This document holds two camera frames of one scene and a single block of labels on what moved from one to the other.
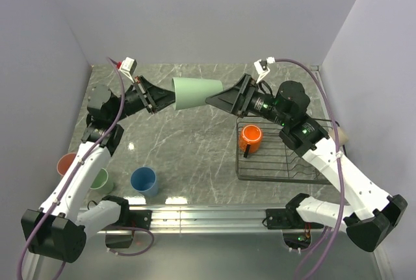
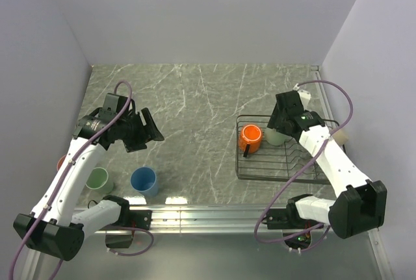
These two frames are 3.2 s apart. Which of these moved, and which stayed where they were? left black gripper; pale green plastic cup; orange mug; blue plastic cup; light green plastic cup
Moved: pale green plastic cup; left black gripper
Stayed: light green plastic cup; orange mug; blue plastic cup
